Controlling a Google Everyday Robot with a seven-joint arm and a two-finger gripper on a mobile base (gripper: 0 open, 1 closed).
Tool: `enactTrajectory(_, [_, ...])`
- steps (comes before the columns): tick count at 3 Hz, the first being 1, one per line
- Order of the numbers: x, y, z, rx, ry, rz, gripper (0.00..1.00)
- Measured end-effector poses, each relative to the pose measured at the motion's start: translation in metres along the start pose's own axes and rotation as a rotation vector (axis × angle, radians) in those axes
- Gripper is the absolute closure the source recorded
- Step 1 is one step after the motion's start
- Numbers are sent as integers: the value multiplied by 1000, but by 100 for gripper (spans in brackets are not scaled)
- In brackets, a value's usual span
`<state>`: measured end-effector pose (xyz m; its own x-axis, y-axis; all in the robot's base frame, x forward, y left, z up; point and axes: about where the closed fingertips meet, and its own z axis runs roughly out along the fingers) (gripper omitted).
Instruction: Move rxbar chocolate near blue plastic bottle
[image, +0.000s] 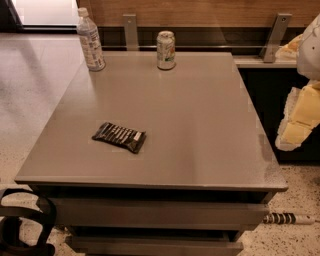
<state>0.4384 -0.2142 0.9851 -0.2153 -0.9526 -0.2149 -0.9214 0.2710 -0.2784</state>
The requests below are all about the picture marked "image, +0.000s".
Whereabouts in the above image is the grey lower drawer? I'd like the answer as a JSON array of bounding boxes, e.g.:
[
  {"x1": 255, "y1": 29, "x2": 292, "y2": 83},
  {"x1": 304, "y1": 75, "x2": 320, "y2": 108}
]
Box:
[{"x1": 66, "y1": 236, "x2": 243, "y2": 256}]

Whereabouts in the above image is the black white striped cable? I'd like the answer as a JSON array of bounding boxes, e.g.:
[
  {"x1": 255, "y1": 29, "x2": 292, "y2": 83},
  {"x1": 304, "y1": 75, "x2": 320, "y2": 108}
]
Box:
[{"x1": 262, "y1": 212, "x2": 320, "y2": 226}]

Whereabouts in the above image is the right metal wall bracket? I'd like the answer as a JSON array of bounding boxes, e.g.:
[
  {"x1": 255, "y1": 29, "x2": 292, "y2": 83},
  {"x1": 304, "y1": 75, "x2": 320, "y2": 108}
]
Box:
[{"x1": 259, "y1": 13, "x2": 292, "y2": 63}]

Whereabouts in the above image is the black rxbar chocolate wrapper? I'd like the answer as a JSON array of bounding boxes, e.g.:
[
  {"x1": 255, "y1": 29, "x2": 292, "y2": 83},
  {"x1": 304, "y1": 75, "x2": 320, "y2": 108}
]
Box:
[{"x1": 92, "y1": 122, "x2": 146, "y2": 154}]

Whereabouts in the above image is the grey upper drawer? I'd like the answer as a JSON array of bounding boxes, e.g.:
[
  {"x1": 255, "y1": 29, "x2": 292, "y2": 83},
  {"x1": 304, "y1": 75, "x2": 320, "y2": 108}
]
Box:
[{"x1": 52, "y1": 198, "x2": 269, "y2": 231}]

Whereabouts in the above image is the black curved stand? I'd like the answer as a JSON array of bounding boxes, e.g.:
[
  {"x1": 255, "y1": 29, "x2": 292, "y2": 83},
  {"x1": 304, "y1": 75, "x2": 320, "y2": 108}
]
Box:
[{"x1": 0, "y1": 188, "x2": 58, "y2": 256}]

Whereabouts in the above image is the clear plastic water bottle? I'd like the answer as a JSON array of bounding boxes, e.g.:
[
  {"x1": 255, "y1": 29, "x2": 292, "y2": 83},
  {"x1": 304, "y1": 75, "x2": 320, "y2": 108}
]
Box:
[{"x1": 77, "y1": 7, "x2": 106, "y2": 71}]

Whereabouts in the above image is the metal wall bracket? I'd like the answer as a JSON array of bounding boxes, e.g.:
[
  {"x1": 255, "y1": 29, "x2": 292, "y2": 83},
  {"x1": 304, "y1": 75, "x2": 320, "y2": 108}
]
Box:
[
  {"x1": 259, "y1": 13, "x2": 292, "y2": 63},
  {"x1": 123, "y1": 14, "x2": 139, "y2": 51}
]

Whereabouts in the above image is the grey drawer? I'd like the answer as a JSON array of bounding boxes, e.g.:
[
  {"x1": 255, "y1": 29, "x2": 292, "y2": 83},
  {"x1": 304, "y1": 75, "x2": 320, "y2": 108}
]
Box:
[
  {"x1": 52, "y1": 198, "x2": 269, "y2": 231},
  {"x1": 66, "y1": 236, "x2": 243, "y2": 256}
]

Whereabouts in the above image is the white green soda can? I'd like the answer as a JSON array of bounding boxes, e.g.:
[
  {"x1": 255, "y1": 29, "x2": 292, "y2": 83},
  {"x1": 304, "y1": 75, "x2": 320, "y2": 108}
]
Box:
[{"x1": 157, "y1": 31, "x2": 175, "y2": 70}]

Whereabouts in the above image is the left metal wall bracket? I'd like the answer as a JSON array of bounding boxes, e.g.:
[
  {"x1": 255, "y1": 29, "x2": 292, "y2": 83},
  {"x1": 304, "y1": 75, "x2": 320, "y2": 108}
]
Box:
[{"x1": 123, "y1": 14, "x2": 139, "y2": 51}]

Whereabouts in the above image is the horizontal metal rail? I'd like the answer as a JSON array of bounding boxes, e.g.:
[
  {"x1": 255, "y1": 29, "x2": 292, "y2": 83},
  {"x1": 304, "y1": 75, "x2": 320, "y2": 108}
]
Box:
[{"x1": 102, "y1": 45, "x2": 267, "y2": 52}]

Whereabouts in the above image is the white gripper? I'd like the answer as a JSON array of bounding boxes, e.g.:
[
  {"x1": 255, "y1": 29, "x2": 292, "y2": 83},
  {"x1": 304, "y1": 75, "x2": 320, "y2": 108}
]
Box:
[{"x1": 275, "y1": 14, "x2": 320, "y2": 151}]

